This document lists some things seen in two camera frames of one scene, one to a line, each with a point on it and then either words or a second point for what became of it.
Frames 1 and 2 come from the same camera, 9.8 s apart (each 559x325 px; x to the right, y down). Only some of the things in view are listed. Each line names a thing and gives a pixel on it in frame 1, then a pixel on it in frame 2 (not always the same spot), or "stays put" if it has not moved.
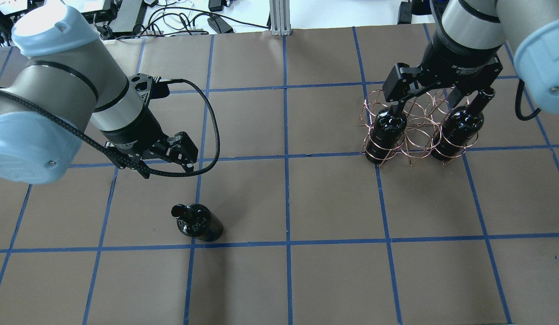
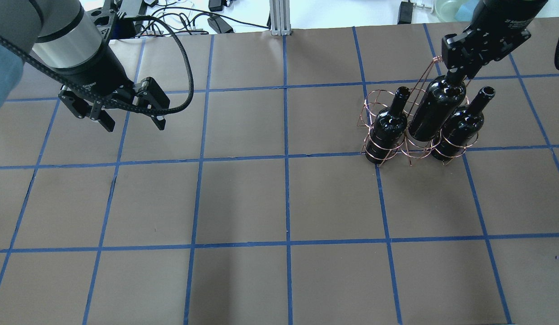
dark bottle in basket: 386,136 stays put
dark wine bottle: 197,221 to 442,94
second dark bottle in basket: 458,132 stays put
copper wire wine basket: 440,127 stays put
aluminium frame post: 279,11 stays put
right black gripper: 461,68 to 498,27
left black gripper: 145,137 to 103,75
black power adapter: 219,25 stays put
